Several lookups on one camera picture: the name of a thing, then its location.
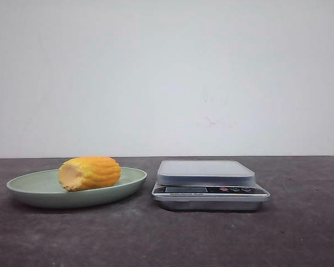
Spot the yellow corn cob piece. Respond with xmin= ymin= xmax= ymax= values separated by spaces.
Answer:
xmin=58 ymin=156 xmax=121 ymax=192

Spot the silver digital kitchen scale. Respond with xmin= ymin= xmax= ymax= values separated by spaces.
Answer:
xmin=151 ymin=160 xmax=271 ymax=211

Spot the green oval plate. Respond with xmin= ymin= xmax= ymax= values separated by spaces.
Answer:
xmin=7 ymin=167 xmax=147 ymax=209

